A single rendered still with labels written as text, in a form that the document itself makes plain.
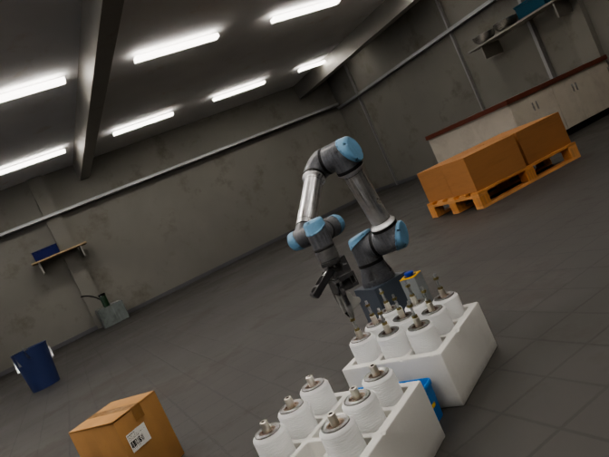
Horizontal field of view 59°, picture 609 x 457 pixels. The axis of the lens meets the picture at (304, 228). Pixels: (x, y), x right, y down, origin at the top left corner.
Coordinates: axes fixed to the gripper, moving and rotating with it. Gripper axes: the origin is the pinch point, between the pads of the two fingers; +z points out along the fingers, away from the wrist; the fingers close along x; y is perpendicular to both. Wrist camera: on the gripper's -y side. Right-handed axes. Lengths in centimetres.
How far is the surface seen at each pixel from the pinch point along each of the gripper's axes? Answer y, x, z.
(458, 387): 13.3, -29.3, 28.8
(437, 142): 410, 542, -30
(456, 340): 22.3, -23.0, 18.4
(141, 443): -84, 52, 19
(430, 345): 13.2, -24.0, 15.0
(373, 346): 2.2, -4.4, 12.9
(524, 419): 16, -53, 34
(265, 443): -46, -36, 10
